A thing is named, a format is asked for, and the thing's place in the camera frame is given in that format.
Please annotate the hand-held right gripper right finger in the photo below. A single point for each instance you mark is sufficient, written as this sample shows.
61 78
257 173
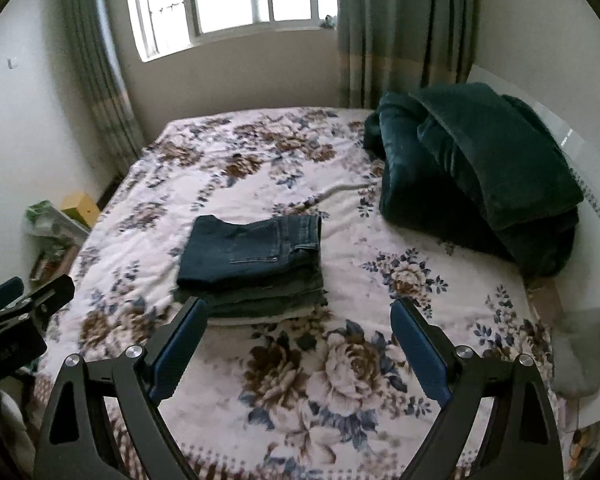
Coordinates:
420 350

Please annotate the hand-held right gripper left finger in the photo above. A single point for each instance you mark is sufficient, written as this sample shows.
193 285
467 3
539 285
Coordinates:
177 350

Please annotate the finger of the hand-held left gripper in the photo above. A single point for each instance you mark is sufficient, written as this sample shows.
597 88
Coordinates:
52 297
2 294

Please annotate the dark blue jeans pants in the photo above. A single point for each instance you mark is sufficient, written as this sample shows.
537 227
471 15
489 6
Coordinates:
240 255

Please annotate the cardboard box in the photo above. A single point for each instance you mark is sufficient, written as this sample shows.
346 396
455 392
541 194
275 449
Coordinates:
55 262

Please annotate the yellow box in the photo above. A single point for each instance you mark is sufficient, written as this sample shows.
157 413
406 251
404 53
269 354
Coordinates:
80 207

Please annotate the faded blue folded jeans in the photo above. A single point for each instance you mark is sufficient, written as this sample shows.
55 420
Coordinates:
260 292

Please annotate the dark grey folded jeans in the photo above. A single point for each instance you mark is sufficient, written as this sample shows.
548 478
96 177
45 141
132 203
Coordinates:
280 307

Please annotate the bed with floral cover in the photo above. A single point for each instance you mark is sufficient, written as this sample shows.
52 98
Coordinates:
290 390

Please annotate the grey pillow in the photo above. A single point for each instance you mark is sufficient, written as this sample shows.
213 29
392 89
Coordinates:
577 355

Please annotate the dark green plush blanket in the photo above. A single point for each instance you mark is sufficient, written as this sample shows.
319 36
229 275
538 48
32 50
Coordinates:
480 175

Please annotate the white headboard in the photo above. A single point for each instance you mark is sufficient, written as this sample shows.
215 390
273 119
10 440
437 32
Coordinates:
590 260

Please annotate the green striped curtain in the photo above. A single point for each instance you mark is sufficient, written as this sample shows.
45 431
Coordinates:
405 30
100 60

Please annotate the small item on windowsill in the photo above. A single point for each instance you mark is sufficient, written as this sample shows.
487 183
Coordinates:
329 21

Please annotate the window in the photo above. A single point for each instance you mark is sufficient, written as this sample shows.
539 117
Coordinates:
230 0

